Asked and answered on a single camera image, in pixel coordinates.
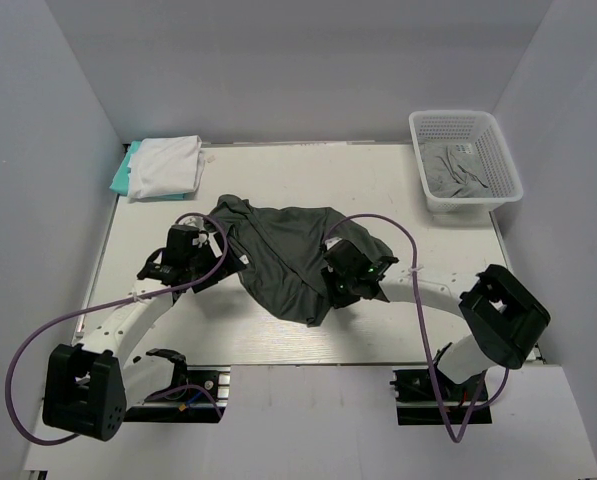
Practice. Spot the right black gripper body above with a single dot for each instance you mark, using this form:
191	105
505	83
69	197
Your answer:
341	287

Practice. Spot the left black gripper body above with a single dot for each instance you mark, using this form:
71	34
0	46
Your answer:
205	259

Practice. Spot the dark grey t-shirt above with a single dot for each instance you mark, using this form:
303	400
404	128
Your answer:
283	248

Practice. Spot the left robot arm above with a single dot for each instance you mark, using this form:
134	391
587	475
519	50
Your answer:
91	385

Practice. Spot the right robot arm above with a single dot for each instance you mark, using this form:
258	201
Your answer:
505	320

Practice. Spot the folded white t-shirt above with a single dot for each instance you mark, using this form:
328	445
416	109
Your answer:
165	167

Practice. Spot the folded teal t-shirt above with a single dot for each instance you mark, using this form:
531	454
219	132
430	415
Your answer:
120	180

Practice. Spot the light grey t-shirt in basket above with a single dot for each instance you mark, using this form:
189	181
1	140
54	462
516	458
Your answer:
452	171

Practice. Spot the white plastic basket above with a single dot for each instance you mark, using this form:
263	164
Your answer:
479	132

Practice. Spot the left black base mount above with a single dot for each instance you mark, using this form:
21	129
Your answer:
201	398

